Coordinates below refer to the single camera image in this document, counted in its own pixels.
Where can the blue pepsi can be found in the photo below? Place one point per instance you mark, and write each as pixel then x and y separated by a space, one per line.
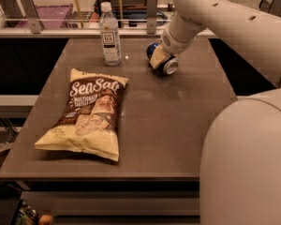
pixel 168 67

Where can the clear tea bottle white cap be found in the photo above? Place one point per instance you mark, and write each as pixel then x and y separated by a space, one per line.
pixel 110 38

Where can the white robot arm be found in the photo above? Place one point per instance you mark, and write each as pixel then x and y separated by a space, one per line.
pixel 240 165

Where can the grey table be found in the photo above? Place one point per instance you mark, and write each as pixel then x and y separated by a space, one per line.
pixel 160 122

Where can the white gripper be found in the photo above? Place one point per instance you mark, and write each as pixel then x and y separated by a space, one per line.
pixel 172 43

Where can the metal railing post middle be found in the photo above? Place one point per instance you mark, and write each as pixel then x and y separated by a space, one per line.
pixel 151 16

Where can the sea salt chips bag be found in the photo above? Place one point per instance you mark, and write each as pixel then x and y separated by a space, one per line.
pixel 90 119

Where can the metal railing post left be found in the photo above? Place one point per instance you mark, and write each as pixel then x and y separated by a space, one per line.
pixel 31 15

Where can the purple plastic crate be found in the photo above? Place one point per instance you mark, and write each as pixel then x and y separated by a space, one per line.
pixel 50 17

